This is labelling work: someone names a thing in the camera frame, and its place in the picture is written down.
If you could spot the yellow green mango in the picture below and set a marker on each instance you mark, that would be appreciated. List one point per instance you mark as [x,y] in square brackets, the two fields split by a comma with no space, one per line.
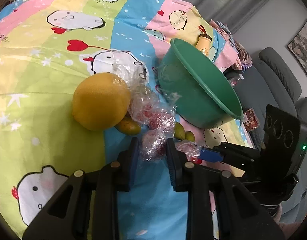
[128,127]

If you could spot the clear plastic bottle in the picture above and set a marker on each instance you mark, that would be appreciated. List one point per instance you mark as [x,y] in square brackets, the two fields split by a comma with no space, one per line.
[235,79]

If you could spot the colourful cartoon bed sheet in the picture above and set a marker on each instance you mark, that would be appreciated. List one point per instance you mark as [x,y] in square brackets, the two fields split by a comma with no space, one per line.
[46,47]

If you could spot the red patterned snack packet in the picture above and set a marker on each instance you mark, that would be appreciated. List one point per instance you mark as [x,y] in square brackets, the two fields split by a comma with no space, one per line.
[250,120]

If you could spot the small green fruit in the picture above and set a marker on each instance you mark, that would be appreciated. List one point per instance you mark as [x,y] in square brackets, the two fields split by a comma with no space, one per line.
[189,135]
[179,132]

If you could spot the large yellow pomelo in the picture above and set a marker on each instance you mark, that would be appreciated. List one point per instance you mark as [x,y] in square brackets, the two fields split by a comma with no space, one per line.
[100,101]

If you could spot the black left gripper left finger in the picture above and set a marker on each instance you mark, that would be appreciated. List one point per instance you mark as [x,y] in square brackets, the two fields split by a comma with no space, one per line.
[87,202]

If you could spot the green plastic basin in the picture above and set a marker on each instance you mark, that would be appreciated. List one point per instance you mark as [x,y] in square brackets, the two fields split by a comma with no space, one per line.
[200,92]

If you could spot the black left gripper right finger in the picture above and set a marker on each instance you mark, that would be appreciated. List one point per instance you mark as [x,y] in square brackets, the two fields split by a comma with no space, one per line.
[239,214]

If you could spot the framed wall picture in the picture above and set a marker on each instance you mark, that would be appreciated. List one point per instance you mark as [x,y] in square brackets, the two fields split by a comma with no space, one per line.
[298,47]

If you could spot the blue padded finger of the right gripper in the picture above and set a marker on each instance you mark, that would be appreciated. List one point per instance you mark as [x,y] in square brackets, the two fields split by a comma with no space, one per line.
[209,155]

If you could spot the grey sofa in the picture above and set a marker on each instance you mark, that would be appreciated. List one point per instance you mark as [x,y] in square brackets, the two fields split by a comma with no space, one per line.
[269,81]

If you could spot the red fruit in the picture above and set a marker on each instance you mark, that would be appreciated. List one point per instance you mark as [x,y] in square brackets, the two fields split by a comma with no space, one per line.
[163,119]
[191,150]
[143,104]
[152,146]

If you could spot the red fruit top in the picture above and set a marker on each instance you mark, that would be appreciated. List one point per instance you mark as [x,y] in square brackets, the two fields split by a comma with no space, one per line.
[143,104]

